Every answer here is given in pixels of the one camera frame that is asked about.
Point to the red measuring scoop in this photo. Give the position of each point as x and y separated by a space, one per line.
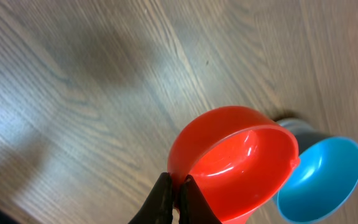
238 157

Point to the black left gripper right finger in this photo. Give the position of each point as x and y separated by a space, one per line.
193 207

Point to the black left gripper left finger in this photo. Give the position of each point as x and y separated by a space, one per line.
158 206

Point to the blue metal bowl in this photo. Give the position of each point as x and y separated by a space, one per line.
325 178

